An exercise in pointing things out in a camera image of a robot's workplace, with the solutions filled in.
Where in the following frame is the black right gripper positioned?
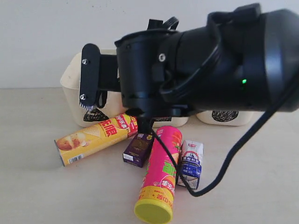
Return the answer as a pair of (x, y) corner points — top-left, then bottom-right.
(79, 29), (187, 117)

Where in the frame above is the yellow chips can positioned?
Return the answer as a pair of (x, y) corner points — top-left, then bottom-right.
(54, 114), (138, 166)

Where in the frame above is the purple small box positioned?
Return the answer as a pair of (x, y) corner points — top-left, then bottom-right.
(122, 133), (154, 168)

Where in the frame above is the blue white milk carton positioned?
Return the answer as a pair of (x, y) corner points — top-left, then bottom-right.
(180, 140), (204, 189)

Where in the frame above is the pink chips can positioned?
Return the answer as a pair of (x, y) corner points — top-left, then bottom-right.
(134, 140), (176, 224)

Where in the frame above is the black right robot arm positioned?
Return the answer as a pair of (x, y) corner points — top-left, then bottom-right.
(79, 3), (299, 118)

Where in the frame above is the cream bin with triangle mark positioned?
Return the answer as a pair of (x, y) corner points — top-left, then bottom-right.
(60, 53), (126, 127)

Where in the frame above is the cream bin with square mark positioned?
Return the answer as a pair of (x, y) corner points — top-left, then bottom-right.
(147, 116), (189, 127)

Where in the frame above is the cream bin with circle mark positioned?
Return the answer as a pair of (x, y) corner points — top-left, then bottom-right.
(196, 110), (254, 126)

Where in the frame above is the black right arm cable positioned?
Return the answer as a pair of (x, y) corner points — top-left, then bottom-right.
(136, 70), (299, 197)

